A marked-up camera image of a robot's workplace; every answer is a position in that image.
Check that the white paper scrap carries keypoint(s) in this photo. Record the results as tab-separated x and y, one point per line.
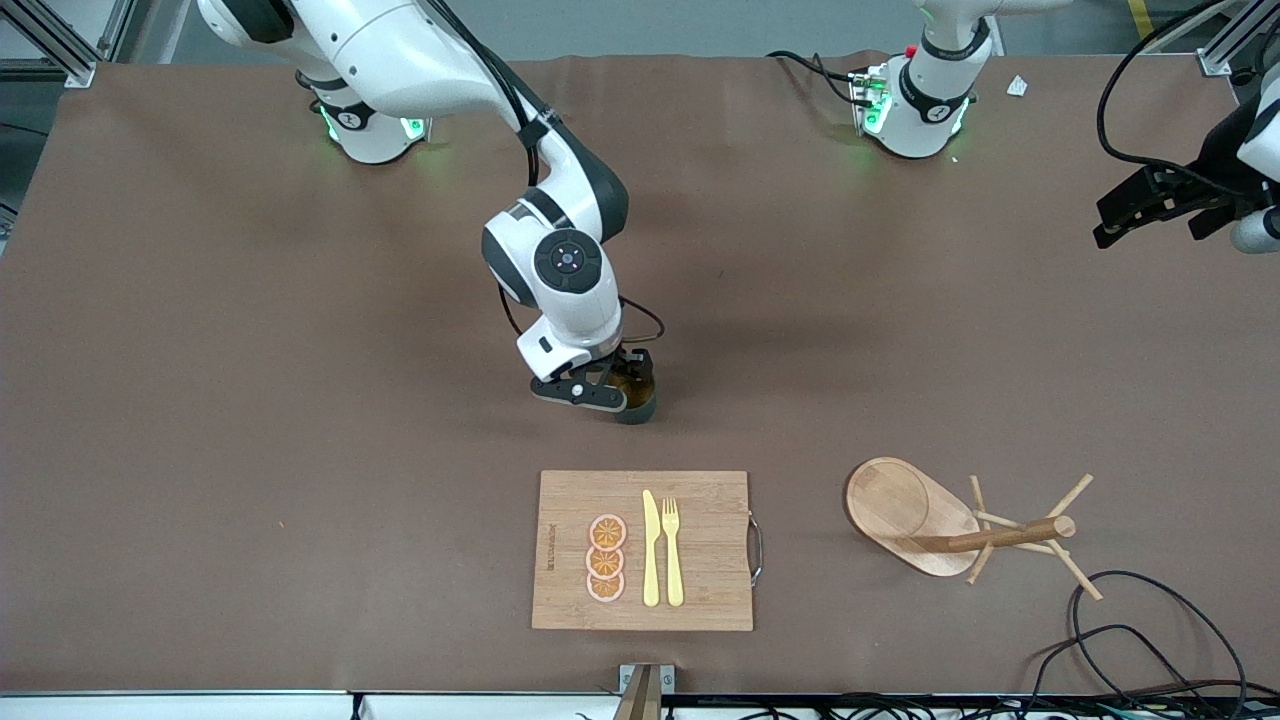
1017	86

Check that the yellow plastic fork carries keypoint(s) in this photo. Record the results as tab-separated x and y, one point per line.
674	570

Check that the metal bracket with post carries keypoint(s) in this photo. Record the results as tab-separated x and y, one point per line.
645	690

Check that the orange slice toy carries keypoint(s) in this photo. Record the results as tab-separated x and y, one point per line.
604	563
605	588
607	532

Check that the white table edge rail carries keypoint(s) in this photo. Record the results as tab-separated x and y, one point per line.
200	706

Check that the yellow plastic knife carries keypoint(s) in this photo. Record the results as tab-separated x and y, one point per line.
651	560

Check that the wooden cup rack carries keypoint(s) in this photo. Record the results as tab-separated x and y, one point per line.
885	500

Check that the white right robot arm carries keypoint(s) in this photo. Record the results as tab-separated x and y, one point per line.
560	260

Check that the dark teal cup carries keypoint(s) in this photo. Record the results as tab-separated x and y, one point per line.
640	410

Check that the brown table cover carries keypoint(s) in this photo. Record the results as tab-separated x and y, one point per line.
300	450

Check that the bamboo cutting board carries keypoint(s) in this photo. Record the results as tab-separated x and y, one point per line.
710	540

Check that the aluminium frame profile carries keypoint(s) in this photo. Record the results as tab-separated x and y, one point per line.
70	62
1215	62

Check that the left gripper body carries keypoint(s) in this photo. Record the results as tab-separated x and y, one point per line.
1207	163

